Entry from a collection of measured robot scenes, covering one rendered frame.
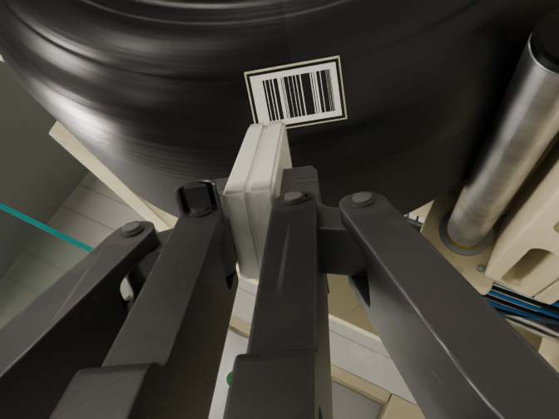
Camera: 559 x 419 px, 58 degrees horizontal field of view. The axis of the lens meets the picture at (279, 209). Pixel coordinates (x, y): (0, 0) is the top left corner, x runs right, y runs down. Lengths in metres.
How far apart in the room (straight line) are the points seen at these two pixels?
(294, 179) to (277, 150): 0.01
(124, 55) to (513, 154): 0.29
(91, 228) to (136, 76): 3.79
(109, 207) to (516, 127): 3.90
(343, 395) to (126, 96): 0.76
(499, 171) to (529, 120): 0.08
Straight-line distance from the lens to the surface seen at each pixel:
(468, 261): 0.64
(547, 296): 0.63
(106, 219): 4.13
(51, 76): 0.42
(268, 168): 0.15
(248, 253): 0.15
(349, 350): 3.40
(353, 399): 1.00
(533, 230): 0.48
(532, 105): 0.37
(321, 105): 0.33
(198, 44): 0.34
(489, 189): 0.49
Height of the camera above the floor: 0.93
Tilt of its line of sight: 17 degrees up
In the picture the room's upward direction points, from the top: 68 degrees counter-clockwise
